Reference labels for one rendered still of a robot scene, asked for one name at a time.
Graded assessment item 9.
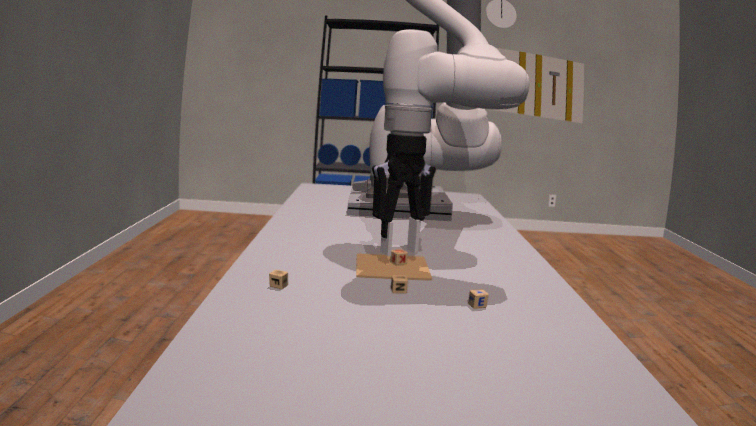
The tan flat mat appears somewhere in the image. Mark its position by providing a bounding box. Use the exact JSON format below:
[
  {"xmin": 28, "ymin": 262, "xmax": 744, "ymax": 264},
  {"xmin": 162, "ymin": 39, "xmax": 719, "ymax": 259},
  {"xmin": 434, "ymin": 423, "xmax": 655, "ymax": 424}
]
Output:
[{"xmin": 356, "ymin": 253, "xmax": 432, "ymax": 280}]

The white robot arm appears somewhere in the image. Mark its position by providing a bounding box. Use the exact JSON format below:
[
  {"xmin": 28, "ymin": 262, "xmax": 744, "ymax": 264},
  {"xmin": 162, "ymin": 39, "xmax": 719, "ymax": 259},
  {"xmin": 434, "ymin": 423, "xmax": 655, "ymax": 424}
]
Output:
[{"xmin": 352, "ymin": 0, "xmax": 529, "ymax": 198}]

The tan letter block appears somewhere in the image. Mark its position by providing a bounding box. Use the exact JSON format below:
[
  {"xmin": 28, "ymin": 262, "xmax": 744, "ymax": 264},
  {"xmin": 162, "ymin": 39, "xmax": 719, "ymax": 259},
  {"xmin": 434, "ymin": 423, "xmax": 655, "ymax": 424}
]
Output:
[
  {"xmin": 391, "ymin": 275, "xmax": 408, "ymax": 294},
  {"xmin": 269, "ymin": 270, "xmax": 288, "ymax": 289},
  {"xmin": 390, "ymin": 249, "xmax": 408, "ymax": 266},
  {"xmin": 468, "ymin": 289, "xmax": 489, "ymax": 309}
]

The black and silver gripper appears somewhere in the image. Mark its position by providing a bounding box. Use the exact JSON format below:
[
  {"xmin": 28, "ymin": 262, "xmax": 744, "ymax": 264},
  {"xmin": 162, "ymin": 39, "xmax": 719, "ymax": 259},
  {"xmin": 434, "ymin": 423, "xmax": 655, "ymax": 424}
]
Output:
[{"xmin": 372, "ymin": 133, "xmax": 436, "ymax": 256}]

